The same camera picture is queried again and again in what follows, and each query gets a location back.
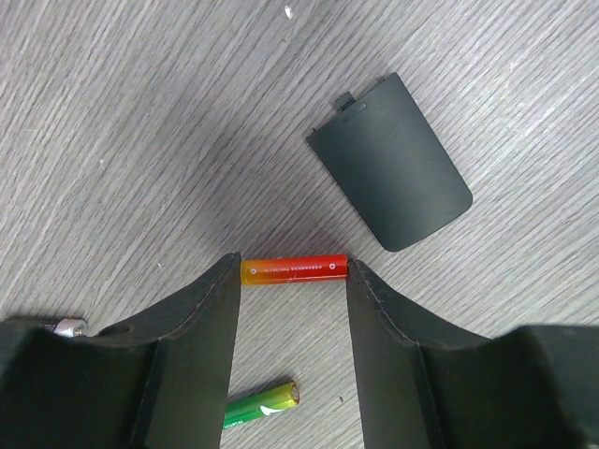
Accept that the black battery cover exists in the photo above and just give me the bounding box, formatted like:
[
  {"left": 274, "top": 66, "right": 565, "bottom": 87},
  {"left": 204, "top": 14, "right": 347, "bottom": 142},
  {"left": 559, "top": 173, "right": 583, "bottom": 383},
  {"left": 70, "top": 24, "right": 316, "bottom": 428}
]
[{"left": 307, "top": 73, "right": 473, "bottom": 253}]

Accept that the orange battery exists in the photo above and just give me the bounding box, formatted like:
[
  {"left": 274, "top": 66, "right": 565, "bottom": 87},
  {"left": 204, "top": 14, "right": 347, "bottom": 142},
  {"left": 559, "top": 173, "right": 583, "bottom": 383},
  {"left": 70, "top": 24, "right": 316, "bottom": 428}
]
[{"left": 240, "top": 254, "right": 348, "bottom": 285}]

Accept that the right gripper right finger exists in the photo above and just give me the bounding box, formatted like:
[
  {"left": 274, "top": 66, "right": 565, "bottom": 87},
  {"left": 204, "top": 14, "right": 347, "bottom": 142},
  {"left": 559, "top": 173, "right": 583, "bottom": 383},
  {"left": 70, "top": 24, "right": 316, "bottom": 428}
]
[{"left": 346, "top": 260, "right": 598, "bottom": 448}]

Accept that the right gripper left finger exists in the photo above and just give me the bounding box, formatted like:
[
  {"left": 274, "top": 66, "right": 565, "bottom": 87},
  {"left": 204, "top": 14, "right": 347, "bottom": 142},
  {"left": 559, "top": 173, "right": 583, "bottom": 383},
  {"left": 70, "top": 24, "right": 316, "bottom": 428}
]
[{"left": 1, "top": 253, "right": 241, "bottom": 448}]

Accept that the green battery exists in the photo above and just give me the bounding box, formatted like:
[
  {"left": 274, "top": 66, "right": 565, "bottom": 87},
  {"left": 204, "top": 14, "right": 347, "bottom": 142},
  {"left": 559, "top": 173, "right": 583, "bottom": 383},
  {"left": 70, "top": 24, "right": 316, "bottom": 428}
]
[{"left": 223, "top": 382, "right": 300, "bottom": 429}]

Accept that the black silver battery centre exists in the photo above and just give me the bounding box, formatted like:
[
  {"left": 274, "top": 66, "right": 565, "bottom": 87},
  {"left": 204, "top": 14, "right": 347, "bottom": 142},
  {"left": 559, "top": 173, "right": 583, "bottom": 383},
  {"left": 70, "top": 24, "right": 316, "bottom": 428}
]
[{"left": 40, "top": 318, "right": 88, "bottom": 338}]

